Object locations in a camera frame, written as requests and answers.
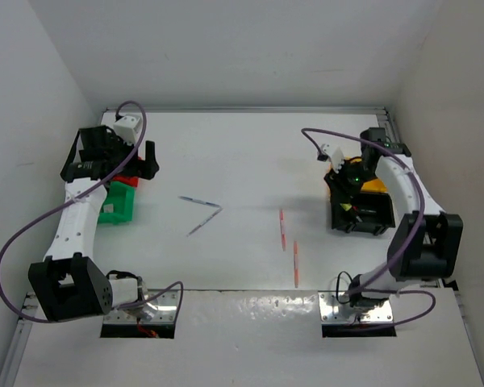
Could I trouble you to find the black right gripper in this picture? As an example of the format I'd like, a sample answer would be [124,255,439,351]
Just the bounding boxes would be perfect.
[323,157,378,204]

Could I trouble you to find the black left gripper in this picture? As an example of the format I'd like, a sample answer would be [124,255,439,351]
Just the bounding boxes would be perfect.
[104,131,158,180]

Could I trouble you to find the yellow highlighter marker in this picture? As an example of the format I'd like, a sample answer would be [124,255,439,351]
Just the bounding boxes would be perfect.
[340,203,353,211]

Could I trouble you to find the blue white pen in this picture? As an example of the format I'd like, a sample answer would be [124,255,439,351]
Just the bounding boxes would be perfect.
[178,196,221,208]

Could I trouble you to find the orange pen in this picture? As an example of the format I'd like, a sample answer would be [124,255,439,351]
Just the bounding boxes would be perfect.
[293,240,299,289]
[279,209,286,252]

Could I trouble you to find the small white eraser card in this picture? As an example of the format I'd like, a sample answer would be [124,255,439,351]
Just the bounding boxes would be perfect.
[102,203,115,214]

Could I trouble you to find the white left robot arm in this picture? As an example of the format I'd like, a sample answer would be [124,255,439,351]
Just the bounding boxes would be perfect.
[28,115,159,323]

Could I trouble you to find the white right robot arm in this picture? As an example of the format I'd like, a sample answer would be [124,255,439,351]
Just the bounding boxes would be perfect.
[318,127,464,310]

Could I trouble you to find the red plastic bin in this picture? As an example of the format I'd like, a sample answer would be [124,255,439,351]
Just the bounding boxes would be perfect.
[113,175,139,188]

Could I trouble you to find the yellow plastic bin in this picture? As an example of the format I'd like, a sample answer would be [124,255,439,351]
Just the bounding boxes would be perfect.
[324,156,387,196]

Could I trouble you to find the black plastic bin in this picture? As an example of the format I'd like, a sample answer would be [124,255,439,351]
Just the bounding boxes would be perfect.
[330,192,395,236]

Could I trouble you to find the green plastic bin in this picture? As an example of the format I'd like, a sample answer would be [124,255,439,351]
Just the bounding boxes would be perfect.
[98,181,136,225]

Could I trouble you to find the grey purple pen lower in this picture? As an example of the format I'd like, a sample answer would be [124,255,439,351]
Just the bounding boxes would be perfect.
[186,207,223,237]

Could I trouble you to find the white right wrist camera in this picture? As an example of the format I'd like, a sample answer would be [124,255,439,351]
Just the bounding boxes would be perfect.
[317,144,346,173]

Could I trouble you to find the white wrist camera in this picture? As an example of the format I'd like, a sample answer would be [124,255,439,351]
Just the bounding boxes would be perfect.
[317,144,346,173]
[112,115,142,145]

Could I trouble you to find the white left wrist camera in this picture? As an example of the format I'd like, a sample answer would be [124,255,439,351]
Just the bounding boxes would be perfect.
[112,115,142,145]

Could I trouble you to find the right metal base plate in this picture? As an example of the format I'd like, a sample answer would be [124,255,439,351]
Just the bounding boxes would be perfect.
[318,291,394,326]

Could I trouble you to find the metal base plate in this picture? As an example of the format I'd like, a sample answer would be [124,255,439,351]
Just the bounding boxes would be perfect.
[102,289,181,326]
[318,291,394,326]

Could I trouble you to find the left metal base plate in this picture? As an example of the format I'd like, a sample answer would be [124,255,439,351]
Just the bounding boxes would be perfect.
[102,289,181,326]

